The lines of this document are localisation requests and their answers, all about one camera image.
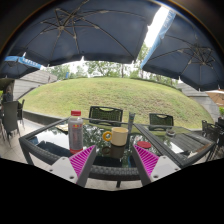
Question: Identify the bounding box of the grey umbrella pole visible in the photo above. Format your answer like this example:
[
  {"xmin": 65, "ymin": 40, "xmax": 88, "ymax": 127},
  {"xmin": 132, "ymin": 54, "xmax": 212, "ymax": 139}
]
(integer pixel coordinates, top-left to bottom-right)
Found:
[{"xmin": 126, "ymin": 112, "xmax": 135, "ymax": 149}]

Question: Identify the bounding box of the dark wicker chair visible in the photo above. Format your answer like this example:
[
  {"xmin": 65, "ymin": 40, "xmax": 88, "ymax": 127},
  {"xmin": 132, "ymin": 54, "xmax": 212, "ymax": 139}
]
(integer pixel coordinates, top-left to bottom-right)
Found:
[
  {"xmin": 149, "ymin": 113, "xmax": 174, "ymax": 131},
  {"xmin": 89, "ymin": 106, "xmax": 123, "ymax": 126}
]

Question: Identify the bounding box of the glass top wicker table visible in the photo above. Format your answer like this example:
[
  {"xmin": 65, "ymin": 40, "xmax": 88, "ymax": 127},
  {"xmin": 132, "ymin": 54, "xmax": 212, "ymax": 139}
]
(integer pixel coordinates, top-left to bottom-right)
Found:
[{"xmin": 18, "ymin": 116, "xmax": 184, "ymax": 189}]

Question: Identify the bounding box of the plastic bottle red cap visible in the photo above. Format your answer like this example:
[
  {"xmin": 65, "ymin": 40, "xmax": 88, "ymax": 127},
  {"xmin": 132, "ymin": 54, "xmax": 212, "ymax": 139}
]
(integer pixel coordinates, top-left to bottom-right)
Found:
[{"xmin": 68, "ymin": 110, "xmax": 83, "ymax": 154}]

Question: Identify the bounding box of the cream mug yellow handle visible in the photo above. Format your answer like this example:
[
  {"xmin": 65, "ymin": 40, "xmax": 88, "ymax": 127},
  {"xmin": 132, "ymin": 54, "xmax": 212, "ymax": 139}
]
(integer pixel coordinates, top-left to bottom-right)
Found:
[{"xmin": 102, "ymin": 127, "xmax": 128, "ymax": 146}]

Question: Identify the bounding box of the dark chair far left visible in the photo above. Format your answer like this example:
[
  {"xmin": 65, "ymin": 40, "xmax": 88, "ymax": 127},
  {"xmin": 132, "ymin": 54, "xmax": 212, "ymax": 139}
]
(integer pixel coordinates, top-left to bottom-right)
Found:
[{"xmin": 2, "ymin": 101, "xmax": 23, "ymax": 136}]

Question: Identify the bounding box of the dark chair far right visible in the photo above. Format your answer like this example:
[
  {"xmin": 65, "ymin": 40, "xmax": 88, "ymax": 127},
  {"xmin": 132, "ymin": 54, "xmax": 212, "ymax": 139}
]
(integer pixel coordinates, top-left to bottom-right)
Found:
[{"xmin": 202, "ymin": 120, "xmax": 224, "ymax": 161}]

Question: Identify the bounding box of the large navy parasol centre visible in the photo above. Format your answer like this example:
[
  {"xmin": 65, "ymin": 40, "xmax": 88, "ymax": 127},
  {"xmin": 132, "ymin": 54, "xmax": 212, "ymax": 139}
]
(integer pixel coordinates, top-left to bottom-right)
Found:
[{"xmin": 9, "ymin": 0, "xmax": 159, "ymax": 66}]

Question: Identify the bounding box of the small ashtray on table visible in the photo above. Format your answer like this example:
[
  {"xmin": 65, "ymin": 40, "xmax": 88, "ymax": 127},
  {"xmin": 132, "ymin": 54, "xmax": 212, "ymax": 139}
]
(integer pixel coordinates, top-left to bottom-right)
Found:
[{"xmin": 166, "ymin": 130, "xmax": 176, "ymax": 137}]

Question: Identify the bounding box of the dark wicker chair right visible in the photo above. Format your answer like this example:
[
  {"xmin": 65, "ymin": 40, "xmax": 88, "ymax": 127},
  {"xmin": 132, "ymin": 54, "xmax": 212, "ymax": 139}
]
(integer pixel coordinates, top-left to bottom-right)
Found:
[{"xmin": 149, "ymin": 113, "xmax": 174, "ymax": 131}]

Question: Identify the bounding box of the navy parasol right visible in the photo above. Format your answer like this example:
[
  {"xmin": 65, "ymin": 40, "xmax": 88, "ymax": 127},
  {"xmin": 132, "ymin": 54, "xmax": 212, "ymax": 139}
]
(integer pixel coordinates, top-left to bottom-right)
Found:
[{"xmin": 141, "ymin": 10, "xmax": 224, "ymax": 91}]

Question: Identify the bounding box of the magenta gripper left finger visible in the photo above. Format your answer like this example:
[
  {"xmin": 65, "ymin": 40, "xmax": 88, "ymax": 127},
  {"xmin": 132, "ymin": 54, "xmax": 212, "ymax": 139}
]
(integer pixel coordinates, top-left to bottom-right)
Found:
[{"xmin": 46, "ymin": 144, "xmax": 98, "ymax": 188}]

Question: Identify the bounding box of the red round coaster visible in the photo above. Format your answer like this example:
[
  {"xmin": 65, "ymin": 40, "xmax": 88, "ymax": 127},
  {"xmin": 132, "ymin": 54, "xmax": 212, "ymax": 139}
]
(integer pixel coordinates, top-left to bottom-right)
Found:
[{"xmin": 137, "ymin": 141, "xmax": 151, "ymax": 149}]

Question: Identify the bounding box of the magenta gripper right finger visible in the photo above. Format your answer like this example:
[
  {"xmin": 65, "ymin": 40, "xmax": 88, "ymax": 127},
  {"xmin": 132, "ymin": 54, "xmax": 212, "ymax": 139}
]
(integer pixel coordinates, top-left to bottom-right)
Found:
[{"xmin": 131, "ymin": 144, "xmax": 182, "ymax": 186}]

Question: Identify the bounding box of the navy parasol left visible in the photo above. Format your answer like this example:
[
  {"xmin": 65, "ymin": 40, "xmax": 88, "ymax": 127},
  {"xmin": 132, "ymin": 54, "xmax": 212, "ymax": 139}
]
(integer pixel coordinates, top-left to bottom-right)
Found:
[{"xmin": 0, "ymin": 56, "xmax": 41, "ymax": 79}]

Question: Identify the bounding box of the dark wicker chair left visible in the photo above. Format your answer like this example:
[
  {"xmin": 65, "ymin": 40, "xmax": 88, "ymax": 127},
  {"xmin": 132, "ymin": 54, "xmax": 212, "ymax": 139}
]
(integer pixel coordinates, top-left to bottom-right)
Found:
[{"xmin": 89, "ymin": 106, "xmax": 123, "ymax": 126}]

